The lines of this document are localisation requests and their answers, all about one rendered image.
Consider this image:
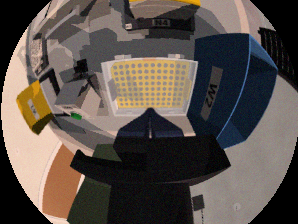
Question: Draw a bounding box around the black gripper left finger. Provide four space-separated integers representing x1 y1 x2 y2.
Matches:
116 108 150 138

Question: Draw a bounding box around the dark blue bin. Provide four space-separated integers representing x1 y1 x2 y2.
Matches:
186 33 278 149

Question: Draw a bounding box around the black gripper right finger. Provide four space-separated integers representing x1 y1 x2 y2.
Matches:
150 107 184 138

